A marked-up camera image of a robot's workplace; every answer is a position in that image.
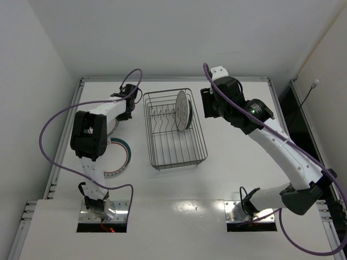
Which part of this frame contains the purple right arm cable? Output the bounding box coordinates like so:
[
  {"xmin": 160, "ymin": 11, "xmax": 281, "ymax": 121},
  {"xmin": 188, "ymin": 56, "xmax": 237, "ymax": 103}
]
[{"xmin": 202, "ymin": 62, "xmax": 347, "ymax": 256}]

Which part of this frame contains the white plate with characters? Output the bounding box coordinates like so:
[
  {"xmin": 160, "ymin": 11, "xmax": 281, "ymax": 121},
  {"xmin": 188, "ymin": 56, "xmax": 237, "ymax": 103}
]
[{"xmin": 175, "ymin": 90, "xmax": 189, "ymax": 132}]

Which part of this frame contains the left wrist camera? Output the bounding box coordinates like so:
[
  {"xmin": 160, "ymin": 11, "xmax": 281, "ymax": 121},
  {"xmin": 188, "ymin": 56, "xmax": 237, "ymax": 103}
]
[{"xmin": 111, "ymin": 84, "xmax": 143, "ymax": 99}]

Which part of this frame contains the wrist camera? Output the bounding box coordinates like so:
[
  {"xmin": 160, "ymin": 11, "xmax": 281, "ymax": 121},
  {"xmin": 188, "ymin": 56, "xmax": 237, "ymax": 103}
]
[
  {"xmin": 111, "ymin": 84, "xmax": 143, "ymax": 99},
  {"xmin": 210, "ymin": 66, "xmax": 243, "ymax": 93}
]

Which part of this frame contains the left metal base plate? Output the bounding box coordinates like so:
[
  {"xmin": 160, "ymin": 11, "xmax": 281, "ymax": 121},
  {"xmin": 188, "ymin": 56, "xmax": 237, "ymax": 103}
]
[{"xmin": 79, "ymin": 201, "xmax": 129, "ymax": 224}]

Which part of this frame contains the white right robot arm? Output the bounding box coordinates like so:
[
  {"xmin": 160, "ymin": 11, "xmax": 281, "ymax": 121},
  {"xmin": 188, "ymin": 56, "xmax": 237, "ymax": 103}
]
[{"xmin": 200, "ymin": 86, "xmax": 332, "ymax": 217}]

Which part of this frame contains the blue patterned green plate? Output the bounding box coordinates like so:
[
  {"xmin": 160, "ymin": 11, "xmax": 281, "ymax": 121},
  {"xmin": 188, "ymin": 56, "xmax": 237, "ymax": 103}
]
[{"xmin": 185, "ymin": 100, "xmax": 193, "ymax": 129}]

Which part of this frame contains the black wall cable with plug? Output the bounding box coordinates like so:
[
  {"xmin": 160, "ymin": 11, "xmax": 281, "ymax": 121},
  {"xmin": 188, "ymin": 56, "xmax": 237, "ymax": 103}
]
[{"xmin": 299, "ymin": 79, "xmax": 320, "ymax": 108}]

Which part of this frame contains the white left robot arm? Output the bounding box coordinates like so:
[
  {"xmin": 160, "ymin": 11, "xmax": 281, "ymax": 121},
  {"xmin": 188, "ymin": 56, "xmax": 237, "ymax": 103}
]
[{"xmin": 70, "ymin": 97, "xmax": 135, "ymax": 219}]

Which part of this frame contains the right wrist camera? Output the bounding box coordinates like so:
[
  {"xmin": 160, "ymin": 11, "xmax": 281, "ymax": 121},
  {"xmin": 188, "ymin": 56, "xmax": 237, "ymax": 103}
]
[{"xmin": 210, "ymin": 66, "xmax": 243, "ymax": 93}]

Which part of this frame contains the green red rimmed plate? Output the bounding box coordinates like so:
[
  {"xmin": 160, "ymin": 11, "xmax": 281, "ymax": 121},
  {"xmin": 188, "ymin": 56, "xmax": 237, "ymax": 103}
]
[
  {"xmin": 102, "ymin": 138, "xmax": 132, "ymax": 179},
  {"xmin": 107, "ymin": 118, "xmax": 119, "ymax": 137}
]

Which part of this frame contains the metal base plate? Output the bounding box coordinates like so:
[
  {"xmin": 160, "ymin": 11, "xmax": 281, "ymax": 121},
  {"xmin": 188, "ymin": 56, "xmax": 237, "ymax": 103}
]
[
  {"xmin": 79, "ymin": 201, "xmax": 129, "ymax": 224},
  {"xmin": 224, "ymin": 200, "xmax": 275, "ymax": 224}
]

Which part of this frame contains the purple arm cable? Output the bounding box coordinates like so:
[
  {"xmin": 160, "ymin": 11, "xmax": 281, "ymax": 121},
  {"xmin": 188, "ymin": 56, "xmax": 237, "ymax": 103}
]
[
  {"xmin": 38, "ymin": 68, "xmax": 143, "ymax": 223},
  {"xmin": 202, "ymin": 62, "xmax": 347, "ymax": 256}
]

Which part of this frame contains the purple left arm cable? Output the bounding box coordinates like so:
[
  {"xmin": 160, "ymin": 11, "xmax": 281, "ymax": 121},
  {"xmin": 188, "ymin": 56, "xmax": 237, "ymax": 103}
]
[{"xmin": 38, "ymin": 68, "xmax": 143, "ymax": 223}]

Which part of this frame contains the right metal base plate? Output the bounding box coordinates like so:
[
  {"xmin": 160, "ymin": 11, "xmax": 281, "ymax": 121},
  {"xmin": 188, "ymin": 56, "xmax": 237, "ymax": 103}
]
[{"xmin": 224, "ymin": 200, "xmax": 275, "ymax": 224}]

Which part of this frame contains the grey wire dish rack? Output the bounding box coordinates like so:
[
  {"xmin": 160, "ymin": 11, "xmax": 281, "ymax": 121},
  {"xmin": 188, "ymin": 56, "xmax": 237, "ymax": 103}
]
[{"xmin": 143, "ymin": 88, "xmax": 208, "ymax": 171}]

